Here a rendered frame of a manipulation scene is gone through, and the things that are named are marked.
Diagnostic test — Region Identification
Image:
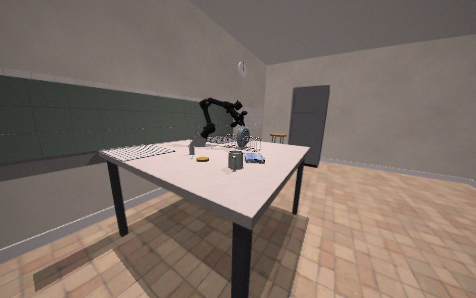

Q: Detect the dark grey tiled wall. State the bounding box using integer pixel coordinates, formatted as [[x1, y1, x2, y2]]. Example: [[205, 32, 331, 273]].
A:
[[0, 75, 207, 182]]

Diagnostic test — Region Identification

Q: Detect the grey ribbed draining mat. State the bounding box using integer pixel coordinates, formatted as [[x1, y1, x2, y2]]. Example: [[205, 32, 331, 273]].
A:
[[99, 144, 176, 162]]

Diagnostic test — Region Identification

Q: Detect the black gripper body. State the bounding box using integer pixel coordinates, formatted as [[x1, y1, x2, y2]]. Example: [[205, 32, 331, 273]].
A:
[[231, 111, 247, 127]]

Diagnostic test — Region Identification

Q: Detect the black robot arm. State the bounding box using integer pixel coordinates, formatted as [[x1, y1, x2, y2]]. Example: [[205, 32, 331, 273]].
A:
[[199, 98, 243, 138]]

